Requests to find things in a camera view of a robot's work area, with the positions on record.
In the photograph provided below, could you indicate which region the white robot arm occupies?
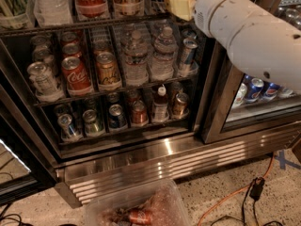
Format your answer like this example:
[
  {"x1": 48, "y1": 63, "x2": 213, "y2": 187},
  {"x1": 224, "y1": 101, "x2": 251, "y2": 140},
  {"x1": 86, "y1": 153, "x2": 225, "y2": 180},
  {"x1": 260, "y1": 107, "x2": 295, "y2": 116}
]
[{"x1": 164, "y1": 0, "x2": 301, "y2": 92}]

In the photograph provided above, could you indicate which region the amber drink bottle top shelf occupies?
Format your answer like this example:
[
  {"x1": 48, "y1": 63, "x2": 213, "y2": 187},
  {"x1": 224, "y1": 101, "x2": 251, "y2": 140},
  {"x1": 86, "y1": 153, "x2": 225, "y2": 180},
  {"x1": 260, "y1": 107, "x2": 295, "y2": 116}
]
[{"x1": 113, "y1": 0, "x2": 144, "y2": 18}]

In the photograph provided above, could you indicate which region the right water bottle middle shelf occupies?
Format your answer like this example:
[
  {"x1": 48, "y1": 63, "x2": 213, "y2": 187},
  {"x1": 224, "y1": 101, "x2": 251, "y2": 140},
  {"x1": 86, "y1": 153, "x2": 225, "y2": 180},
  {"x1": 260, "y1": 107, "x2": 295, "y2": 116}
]
[{"x1": 150, "y1": 26, "x2": 178, "y2": 81}]

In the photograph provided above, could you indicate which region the left water bottle middle shelf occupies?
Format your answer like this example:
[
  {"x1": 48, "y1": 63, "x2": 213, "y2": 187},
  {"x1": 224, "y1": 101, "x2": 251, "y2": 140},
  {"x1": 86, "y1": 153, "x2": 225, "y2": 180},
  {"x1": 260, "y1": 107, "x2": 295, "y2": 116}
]
[{"x1": 123, "y1": 30, "x2": 149, "y2": 86}]

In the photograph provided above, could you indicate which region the red Coca-Cola bottle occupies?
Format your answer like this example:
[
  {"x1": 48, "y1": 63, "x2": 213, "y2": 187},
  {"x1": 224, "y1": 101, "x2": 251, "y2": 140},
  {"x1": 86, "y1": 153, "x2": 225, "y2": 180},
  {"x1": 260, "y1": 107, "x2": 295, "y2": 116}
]
[{"x1": 74, "y1": 0, "x2": 108, "y2": 21}]

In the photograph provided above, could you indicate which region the white cap juice bottle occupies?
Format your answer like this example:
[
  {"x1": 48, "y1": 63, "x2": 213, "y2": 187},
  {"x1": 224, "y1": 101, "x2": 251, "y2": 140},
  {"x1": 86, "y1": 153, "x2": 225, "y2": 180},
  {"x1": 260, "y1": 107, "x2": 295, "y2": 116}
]
[{"x1": 151, "y1": 86, "x2": 168, "y2": 122}]

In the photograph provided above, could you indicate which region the steel fridge glass door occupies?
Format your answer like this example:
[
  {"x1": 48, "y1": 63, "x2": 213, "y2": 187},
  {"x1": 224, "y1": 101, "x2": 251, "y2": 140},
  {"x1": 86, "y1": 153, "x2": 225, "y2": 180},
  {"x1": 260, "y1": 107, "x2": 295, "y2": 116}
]
[{"x1": 201, "y1": 0, "x2": 300, "y2": 143}]

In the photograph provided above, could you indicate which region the stainless steel fridge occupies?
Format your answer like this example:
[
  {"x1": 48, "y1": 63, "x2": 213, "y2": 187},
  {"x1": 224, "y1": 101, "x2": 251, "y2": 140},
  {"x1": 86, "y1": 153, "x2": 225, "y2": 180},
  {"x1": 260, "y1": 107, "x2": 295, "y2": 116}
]
[{"x1": 0, "y1": 0, "x2": 301, "y2": 207}]

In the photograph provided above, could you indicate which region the red can bottom shelf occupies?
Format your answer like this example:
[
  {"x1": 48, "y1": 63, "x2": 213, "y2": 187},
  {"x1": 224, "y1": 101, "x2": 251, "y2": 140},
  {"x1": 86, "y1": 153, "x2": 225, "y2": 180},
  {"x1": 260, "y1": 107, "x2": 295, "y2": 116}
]
[{"x1": 131, "y1": 100, "x2": 149, "y2": 127}]

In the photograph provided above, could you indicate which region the clear water bottle top shelf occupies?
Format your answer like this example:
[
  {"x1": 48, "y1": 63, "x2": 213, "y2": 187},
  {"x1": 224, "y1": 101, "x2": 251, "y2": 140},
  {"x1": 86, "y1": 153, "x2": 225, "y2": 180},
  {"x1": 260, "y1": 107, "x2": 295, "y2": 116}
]
[{"x1": 34, "y1": 0, "x2": 72, "y2": 27}]

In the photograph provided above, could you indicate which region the blue silver energy can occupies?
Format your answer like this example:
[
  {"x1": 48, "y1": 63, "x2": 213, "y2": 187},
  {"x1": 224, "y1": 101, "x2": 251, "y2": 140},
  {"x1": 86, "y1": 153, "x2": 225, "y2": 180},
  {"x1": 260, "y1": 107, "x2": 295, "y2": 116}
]
[{"x1": 178, "y1": 38, "x2": 198, "y2": 77}]

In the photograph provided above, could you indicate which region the copper can bottom right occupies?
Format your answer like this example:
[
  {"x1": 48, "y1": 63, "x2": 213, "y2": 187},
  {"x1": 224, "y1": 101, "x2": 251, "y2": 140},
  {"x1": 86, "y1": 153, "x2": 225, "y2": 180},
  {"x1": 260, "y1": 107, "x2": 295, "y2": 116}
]
[{"x1": 172, "y1": 92, "x2": 189, "y2": 119}]

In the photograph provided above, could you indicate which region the gold soda can front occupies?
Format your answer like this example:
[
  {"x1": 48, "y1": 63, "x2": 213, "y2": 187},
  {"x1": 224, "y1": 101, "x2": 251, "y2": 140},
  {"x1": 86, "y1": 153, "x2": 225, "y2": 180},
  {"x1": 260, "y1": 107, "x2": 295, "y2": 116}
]
[{"x1": 96, "y1": 52, "x2": 122, "y2": 90}]

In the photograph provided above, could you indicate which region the white can behind glass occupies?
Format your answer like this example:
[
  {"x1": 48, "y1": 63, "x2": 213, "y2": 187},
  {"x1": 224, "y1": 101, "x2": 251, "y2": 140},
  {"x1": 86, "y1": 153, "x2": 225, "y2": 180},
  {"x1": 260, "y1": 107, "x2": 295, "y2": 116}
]
[{"x1": 232, "y1": 83, "x2": 247, "y2": 108}]

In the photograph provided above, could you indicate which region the blue pepsi can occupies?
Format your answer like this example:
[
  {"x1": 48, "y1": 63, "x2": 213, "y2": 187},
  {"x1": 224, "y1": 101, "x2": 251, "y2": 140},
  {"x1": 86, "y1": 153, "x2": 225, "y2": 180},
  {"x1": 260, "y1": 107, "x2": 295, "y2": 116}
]
[
  {"x1": 261, "y1": 82, "x2": 280, "y2": 101},
  {"x1": 245, "y1": 78, "x2": 264, "y2": 103}
]

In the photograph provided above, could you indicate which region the dark blue can bottom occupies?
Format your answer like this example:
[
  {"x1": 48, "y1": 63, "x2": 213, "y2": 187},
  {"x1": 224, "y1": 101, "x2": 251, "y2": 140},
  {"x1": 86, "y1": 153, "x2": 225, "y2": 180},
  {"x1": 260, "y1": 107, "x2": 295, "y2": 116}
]
[{"x1": 108, "y1": 104, "x2": 128, "y2": 131}]

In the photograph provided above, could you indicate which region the red Coca-Cola can front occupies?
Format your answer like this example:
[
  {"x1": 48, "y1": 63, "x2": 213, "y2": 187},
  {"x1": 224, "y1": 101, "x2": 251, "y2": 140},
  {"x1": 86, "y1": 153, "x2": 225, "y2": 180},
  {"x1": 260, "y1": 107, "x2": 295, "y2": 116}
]
[{"x1": 61, "y1": 56, "x2": 93, "y2": 96}]

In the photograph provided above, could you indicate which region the green silver can bottom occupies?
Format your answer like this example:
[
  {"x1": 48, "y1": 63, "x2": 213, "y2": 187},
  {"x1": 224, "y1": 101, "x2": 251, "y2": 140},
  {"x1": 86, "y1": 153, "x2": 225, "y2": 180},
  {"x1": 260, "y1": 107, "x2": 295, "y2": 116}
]
[{"x1": 83, "y1": 109, "x2": 105, "y2": 137}]

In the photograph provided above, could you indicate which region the silver white can front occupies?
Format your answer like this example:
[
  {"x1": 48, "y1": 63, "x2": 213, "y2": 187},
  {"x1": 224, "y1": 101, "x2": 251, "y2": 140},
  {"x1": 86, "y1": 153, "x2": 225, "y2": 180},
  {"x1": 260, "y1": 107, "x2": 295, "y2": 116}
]
[{"x1": 27, "y1": 61, "x2": 65, "y2": 103}]

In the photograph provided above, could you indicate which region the blue white can bottom left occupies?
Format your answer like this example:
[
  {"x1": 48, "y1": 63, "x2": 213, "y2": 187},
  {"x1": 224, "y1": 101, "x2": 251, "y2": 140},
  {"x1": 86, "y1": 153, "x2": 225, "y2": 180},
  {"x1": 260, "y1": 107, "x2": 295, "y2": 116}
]
[{"x1": 57, "y1": 114, "x2": 83, "y2": 142}]

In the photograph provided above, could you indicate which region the black power adapter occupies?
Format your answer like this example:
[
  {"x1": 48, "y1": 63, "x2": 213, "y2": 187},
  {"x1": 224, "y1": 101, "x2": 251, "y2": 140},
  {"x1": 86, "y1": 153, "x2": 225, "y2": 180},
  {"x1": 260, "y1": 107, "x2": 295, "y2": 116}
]
[{"x1": 249, "y1": 178, "x2": 265, "y2": 202}]

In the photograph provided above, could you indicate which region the clear plastic bin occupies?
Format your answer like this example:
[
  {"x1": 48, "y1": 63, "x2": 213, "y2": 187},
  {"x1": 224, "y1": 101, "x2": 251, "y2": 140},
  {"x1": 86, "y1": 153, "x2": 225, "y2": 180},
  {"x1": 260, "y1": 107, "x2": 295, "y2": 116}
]
[{"x1": 85, "y1": 179, "x2": 192, "y2": 226}]

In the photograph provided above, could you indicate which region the red can in bin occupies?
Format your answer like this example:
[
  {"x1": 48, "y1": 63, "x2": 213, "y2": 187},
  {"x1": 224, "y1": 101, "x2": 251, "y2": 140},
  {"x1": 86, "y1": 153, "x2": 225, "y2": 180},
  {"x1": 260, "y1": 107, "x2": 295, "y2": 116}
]
[{"x1": 128, "y1": 209, "x2": 152, "y2": 225}]

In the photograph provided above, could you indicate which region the orange extension cable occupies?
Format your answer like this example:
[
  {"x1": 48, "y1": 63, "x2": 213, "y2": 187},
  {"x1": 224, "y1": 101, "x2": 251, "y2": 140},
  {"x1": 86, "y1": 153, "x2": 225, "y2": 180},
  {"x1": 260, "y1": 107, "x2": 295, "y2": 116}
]
[{"x1": 197, "y1": 153, "x2": 277, "y2": 226}]

